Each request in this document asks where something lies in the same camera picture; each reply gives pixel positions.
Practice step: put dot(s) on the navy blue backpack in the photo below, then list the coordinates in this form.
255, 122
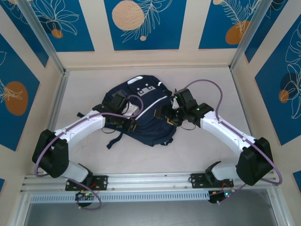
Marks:
150, 131

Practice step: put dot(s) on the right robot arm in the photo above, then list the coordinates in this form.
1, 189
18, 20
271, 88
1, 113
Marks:
223, 131

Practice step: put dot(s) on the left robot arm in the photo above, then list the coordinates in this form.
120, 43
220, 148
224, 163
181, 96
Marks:
77, 124

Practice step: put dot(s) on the blue poster beige circle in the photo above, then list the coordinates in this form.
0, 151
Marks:
145, 35

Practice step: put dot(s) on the blue poster orange circle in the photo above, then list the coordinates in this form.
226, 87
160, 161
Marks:
216, 26
277, 99
14, 113

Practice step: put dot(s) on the small electronics board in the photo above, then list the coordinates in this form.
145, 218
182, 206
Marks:
221, 195
84, 195

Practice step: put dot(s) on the grey metal panel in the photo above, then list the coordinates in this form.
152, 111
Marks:
150, 214

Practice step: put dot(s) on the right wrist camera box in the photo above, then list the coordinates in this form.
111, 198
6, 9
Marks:
175, 104

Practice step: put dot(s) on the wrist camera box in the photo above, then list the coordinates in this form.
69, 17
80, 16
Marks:
132, 109
175, 104

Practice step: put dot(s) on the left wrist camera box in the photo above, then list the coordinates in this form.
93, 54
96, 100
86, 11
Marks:
132, 109

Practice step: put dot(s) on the aluminium table side rail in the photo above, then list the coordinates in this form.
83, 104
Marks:
237, 84
63, 78

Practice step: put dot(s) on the aluminium mounting rail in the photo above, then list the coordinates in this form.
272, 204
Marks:
145, 181

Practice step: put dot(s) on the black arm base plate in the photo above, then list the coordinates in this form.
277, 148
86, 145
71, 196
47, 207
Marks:
103, 182
197, 180

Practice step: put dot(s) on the blue floral wall poster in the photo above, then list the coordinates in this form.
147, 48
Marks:
277, 26
77, 30
21, 35

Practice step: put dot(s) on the aluminium frame post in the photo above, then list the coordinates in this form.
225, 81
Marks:
42, 35
250, 35

